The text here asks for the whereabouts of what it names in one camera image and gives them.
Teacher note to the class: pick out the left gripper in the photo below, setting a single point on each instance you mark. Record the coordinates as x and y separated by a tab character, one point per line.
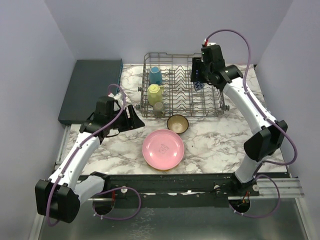
133	122

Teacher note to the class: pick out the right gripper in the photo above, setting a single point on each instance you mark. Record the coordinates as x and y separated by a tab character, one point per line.
197	63

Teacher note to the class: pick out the red patterned bowl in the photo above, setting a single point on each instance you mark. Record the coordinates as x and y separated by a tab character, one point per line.
198	86

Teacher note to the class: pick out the small grey cup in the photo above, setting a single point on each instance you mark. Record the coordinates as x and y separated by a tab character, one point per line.
158	109

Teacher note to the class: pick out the yellow-green faceted mug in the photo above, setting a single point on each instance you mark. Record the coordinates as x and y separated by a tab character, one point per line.
155	94

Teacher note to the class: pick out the brown beige bowl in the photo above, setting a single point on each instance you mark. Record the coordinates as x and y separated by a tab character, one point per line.
177	123

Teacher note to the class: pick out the blue floral mug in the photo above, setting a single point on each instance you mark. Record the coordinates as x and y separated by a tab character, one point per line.
155	76

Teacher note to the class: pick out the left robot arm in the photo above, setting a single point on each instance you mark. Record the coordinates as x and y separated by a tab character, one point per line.
61	195

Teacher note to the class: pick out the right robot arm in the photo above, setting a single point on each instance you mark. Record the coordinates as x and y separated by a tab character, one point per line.
267	132

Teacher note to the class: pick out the pink plate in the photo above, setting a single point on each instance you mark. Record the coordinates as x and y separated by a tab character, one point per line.
163	148

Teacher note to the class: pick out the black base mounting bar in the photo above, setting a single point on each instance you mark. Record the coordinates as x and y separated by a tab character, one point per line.
172	190

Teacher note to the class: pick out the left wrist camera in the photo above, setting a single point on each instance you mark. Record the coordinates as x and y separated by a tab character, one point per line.
119	97

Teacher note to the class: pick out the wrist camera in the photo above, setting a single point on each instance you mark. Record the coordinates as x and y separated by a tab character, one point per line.
207	43
119	97

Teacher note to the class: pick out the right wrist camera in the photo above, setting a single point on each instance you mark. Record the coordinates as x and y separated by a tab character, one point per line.
207	43

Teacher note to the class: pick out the grey wire dish rack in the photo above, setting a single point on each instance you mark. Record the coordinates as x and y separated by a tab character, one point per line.
179	95

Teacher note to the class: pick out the dark grey network switch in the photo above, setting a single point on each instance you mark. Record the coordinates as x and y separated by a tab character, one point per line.
89	80

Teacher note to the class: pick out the aluminium rail frame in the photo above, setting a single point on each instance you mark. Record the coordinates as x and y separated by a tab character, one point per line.
287	187

